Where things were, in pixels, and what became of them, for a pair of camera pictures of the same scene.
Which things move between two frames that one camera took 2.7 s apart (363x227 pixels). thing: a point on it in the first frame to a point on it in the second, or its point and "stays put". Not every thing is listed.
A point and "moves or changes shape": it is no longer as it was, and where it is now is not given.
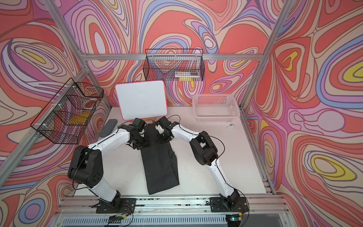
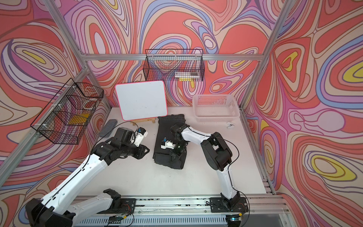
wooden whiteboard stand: [152, 119] stays put
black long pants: [160, 162] moves or changes shape
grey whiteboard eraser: [108, 128] stays put
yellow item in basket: [79, 118] stays put
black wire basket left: [64, 118] stays put
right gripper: [160, 140] to [177, 153]
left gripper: [146, 144] to [141, 152]
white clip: [229, 124] stays put
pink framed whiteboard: [147, 100] stays put
